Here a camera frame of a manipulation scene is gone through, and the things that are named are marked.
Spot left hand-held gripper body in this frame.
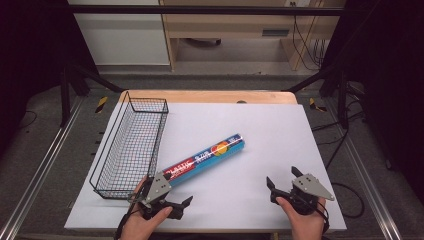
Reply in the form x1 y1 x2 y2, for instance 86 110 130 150
128 170 173 220

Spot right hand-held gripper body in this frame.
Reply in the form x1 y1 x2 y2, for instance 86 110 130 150
289 173 335 215

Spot black wire basket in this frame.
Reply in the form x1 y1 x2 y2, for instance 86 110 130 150
89 90 170 200

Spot blue and red wrap roll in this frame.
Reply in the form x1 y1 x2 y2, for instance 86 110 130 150
163 133 246 188

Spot person's right hand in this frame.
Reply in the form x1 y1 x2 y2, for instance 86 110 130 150
275 196 327 240

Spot person's left hand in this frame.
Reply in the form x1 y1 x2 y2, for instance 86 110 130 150
119 176 174 240

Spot white table mat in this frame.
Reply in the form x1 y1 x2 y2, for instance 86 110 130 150
64 101 348 233

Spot black metal stand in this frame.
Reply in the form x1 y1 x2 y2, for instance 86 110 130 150
285 63 350 130
59 63 125 128

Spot black curtain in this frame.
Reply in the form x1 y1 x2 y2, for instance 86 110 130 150
0 0 98 158
324 0 424 204

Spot white cabinet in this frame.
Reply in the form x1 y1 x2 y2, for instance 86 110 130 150
67 0 171 66

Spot light wooden desk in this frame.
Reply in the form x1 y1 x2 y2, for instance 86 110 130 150
159 0 346 72

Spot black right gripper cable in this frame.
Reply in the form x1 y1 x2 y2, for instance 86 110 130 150
318 201 332 236

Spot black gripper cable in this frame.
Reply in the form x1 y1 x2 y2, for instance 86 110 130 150
318 201 332 236
114 196 143 240

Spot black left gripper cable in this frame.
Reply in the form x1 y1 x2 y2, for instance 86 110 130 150
114 196 143 240

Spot aluminium rail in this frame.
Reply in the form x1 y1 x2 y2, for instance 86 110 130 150
0 96 85 240
323 96 404 240

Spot black hanging cables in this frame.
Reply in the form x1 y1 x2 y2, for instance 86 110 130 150
290 1 327 72

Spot thin black floor cable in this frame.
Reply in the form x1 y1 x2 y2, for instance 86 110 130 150
18 109 38 132

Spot black horizontal frame bar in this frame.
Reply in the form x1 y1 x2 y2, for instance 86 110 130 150
66 4 345 16

